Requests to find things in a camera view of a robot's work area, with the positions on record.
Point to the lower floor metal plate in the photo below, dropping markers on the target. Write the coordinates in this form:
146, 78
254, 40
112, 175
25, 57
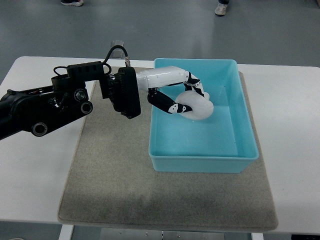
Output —
116, 54

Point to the grey felt mat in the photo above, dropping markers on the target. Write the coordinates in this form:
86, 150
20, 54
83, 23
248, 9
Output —
112, 183

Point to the metal table base plate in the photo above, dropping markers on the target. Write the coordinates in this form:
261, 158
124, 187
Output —
142, 234

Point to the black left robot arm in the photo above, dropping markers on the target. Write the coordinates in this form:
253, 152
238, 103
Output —
43, 110

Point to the upper floor metal plate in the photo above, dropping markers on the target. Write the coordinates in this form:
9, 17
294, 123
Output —
116, 43

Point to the white shoe at top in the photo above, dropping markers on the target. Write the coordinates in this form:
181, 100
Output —
221, 9

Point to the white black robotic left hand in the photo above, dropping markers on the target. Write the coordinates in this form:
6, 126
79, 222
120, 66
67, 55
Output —
153, 79

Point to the light blue plastic box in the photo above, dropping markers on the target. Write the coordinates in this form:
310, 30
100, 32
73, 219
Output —
223, 143

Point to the dark shoe at top left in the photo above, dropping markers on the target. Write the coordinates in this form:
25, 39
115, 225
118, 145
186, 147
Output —
72, 3

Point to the white round toy with ears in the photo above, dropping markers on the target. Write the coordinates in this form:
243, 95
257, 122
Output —
202, 107

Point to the floor metal plate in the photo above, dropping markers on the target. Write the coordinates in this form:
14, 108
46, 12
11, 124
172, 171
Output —
116, 54
116, 43

